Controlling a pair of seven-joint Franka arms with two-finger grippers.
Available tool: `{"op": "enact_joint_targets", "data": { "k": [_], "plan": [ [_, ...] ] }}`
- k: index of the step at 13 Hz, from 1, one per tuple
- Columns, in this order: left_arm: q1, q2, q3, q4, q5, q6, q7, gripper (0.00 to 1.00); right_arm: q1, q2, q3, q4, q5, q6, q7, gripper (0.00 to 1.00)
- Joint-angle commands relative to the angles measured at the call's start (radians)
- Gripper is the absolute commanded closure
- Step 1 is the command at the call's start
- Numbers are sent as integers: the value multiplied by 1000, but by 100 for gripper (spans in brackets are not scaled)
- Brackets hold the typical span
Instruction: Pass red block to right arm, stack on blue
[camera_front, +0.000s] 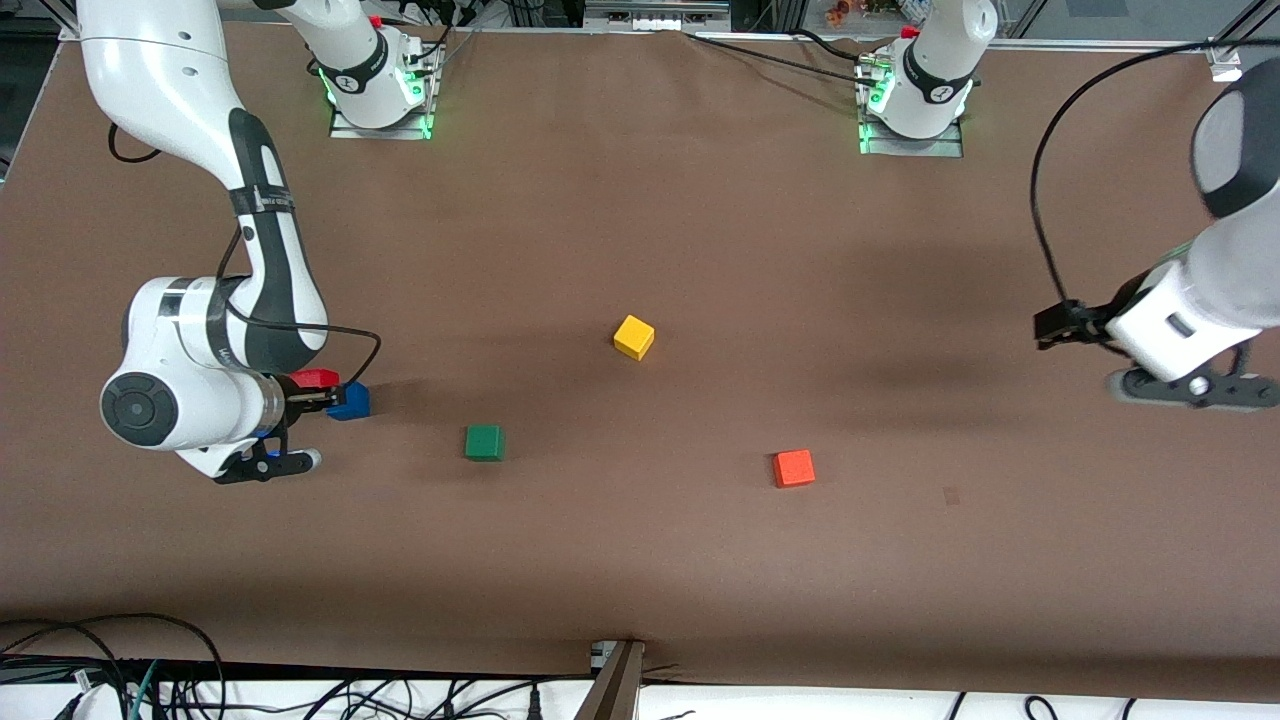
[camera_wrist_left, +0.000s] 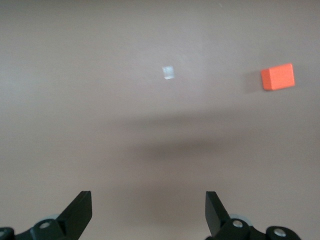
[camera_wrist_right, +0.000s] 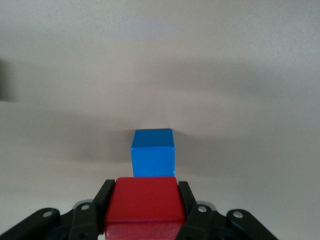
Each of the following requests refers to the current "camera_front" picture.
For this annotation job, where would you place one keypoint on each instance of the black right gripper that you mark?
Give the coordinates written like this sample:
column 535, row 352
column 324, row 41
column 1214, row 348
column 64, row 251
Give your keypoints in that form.
column 297, row 402

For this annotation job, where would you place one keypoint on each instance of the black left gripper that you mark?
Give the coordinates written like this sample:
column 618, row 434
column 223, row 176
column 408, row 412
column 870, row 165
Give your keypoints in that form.
column 1087, row 325

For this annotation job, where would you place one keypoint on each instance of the red cube block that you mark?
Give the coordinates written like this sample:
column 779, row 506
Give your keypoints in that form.
column 315, row 377

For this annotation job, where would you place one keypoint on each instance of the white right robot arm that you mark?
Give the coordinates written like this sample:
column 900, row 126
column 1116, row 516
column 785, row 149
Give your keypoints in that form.
column 170, row 90

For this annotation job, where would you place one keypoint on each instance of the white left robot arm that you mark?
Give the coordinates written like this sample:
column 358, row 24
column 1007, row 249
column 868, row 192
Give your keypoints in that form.
column 1240, row 270

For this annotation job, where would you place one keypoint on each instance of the blue cube block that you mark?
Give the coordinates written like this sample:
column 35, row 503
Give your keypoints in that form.
column 356, row 405

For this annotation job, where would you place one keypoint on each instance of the green cube block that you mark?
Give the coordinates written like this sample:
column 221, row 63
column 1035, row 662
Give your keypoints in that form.
column 484, row 443

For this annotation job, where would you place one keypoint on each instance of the orange cube block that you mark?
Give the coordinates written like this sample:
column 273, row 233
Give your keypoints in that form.
column 793, row 468

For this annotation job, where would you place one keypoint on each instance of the yellow cube block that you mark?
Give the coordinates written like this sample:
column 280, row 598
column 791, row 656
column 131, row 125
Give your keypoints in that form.
column 633, row 337

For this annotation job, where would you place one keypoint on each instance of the brown table mat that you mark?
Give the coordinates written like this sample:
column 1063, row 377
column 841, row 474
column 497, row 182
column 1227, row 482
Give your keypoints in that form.
column 640, row 560

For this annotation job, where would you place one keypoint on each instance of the small orange background object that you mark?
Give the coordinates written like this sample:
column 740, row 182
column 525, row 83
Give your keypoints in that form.
column 838, row 12

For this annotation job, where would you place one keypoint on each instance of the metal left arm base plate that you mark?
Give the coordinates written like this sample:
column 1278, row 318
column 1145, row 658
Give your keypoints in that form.
column 950, row 150

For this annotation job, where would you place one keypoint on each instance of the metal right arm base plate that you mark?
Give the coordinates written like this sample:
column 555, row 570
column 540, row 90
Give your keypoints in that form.
column 350, row 132

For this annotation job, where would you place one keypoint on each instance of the aluminium table rail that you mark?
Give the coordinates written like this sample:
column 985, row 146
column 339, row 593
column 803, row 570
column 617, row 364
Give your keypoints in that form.
column 1100, row 45

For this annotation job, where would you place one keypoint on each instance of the aluminium corner bracket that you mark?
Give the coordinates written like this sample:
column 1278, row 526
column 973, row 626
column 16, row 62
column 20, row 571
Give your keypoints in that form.
column 68, row 30
column 1225, row 60

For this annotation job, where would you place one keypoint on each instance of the small metal clamp bracket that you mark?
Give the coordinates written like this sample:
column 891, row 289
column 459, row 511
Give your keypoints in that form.
column 600, row 655

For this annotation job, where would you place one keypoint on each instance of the metal camera mount pole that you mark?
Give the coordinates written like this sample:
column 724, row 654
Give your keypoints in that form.
column 615, row 692

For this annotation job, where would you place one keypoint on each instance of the aluminium frame with sockets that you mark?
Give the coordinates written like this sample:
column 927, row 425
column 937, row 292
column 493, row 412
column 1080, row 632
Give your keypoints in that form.
column 655, row 18

